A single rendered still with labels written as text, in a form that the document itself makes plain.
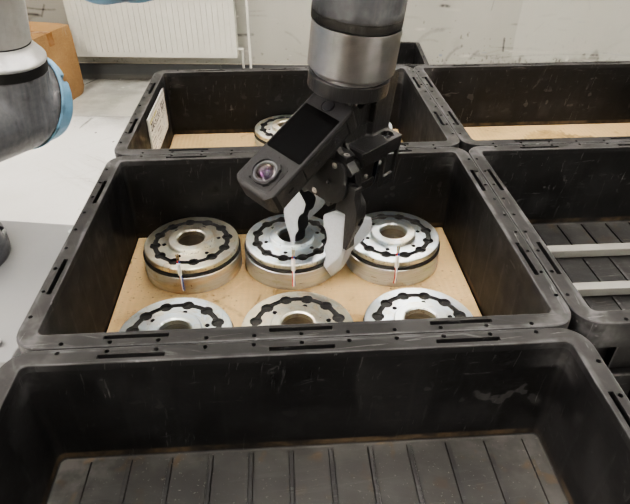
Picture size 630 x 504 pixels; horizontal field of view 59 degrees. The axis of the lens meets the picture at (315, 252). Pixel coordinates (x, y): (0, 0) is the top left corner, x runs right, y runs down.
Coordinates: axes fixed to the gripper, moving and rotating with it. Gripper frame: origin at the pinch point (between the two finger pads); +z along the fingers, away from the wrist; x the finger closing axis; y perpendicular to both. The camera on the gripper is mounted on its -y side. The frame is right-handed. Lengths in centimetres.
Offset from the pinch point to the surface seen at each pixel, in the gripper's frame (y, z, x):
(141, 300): -15.0, 3.6, 9.6
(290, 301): -7.1, -1.0, -3.7
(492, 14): 300, 60, 120
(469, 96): 46.9, -1.9, 8.5
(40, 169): 1, 24, 70
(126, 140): -5.2, -4.5, 25.3
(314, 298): -5.6, -1.6, -5.3
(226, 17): 188, 74, 232
